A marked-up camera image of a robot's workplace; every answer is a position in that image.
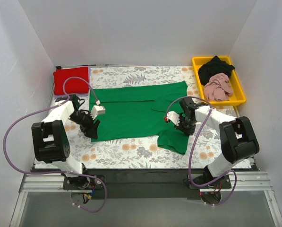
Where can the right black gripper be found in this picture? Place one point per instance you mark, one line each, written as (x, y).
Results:
(184, 126)

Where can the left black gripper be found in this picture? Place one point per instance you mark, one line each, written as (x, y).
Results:
(89, 124)

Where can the green t shirt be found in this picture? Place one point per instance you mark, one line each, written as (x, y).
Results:
(133, 112)

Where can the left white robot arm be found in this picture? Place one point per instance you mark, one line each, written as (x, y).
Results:
(51, 144)

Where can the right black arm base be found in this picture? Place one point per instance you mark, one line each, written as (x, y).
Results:
(212, 198)

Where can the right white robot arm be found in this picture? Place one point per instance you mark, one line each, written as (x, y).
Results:
(237, 137)

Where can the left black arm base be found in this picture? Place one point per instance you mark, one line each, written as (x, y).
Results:
(86, 186)

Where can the pink crumpled t shirt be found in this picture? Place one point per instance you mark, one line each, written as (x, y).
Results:
(218, 88)

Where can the floral patterned table mat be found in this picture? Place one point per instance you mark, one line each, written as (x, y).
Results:
(141, 152)

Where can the red folded t shirt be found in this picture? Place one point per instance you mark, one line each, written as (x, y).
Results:
(74, 85)

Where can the yellow plastic bin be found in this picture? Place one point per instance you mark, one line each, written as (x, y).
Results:
(238, 96)

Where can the black crumpled t shirt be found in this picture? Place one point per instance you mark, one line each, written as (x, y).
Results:
(213, 67)

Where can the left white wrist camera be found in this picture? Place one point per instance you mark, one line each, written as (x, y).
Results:
(97, 110)

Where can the aluminium frame rail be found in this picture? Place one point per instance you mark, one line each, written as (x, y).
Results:
(149, 198)

